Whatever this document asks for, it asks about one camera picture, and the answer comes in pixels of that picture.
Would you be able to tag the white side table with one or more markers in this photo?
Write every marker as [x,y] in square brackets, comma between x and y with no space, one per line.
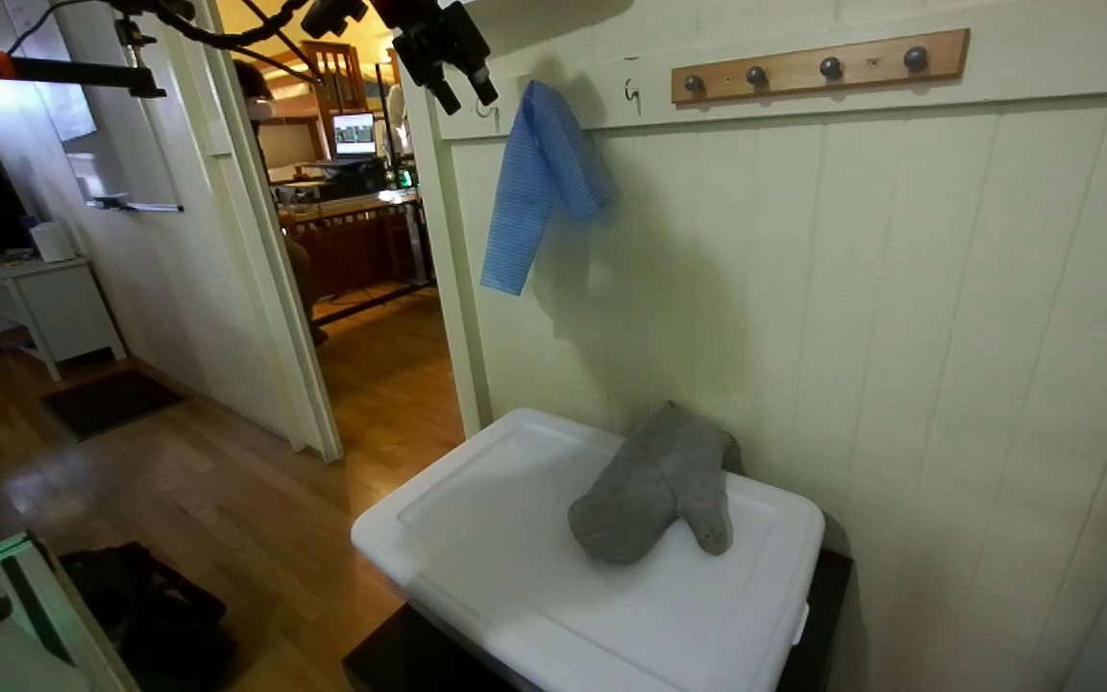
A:
[54,308]

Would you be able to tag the Franka gripper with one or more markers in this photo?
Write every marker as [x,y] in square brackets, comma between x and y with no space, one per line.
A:
[430,31]

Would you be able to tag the blue cloth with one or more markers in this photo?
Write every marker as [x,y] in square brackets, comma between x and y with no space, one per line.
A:
[540,166]

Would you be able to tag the white door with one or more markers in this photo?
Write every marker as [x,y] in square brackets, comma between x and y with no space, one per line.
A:
[247,284]

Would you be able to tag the brown wooden counter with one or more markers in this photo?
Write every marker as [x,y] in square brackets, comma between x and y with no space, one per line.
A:
[346,245]

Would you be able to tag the grey oven mitt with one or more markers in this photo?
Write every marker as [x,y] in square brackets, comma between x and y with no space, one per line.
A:
[653,486]

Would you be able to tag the dark floor mat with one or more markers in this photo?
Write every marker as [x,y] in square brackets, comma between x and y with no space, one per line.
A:
[106,400]

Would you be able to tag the small white box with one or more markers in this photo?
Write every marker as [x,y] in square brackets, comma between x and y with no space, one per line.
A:
[52,242]

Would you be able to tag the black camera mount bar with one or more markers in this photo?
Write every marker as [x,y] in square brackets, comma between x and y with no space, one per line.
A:
[18,62]

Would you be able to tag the lit computer monitor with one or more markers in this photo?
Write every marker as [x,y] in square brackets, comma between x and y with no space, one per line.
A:
[355,133]

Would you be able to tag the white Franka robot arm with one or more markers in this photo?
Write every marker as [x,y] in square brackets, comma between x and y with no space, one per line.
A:
[330,17]

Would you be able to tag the wooden peg rack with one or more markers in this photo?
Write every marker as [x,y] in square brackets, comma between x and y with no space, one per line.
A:
[790,72]

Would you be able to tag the black bag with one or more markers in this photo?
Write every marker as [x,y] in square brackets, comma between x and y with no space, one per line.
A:
[150,616]

